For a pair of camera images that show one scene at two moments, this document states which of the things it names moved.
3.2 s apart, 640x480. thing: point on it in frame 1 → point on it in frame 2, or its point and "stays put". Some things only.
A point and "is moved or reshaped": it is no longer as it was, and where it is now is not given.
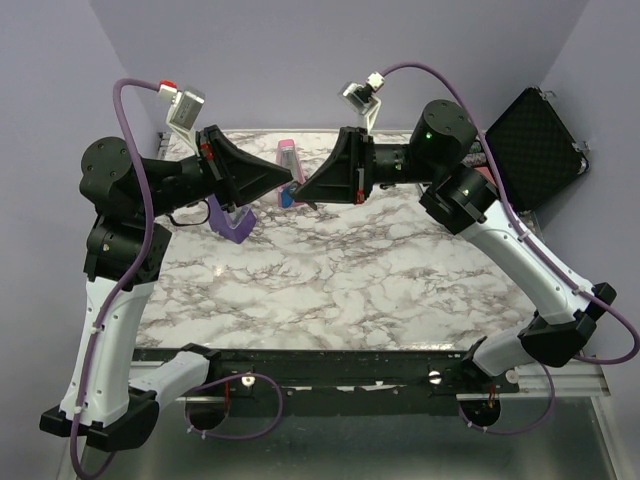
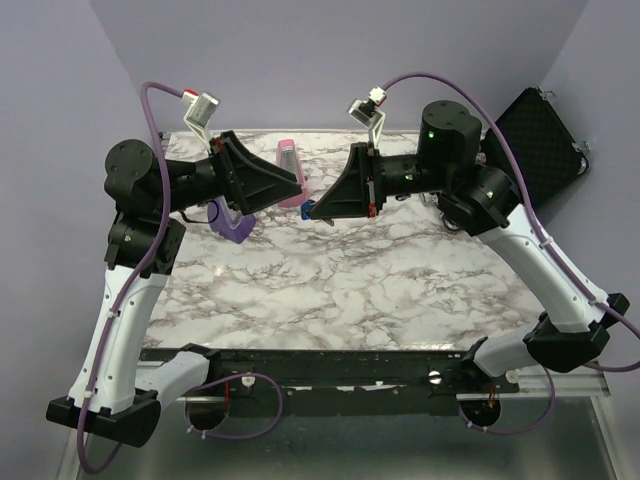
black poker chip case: [536, 155] stays put
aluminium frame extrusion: [579, 378] stays put
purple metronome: [235, 225] stays put
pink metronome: [288, 159] stays put
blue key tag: [286, 198] is moved or reshaped
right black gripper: [346, 176] → [349, 196]
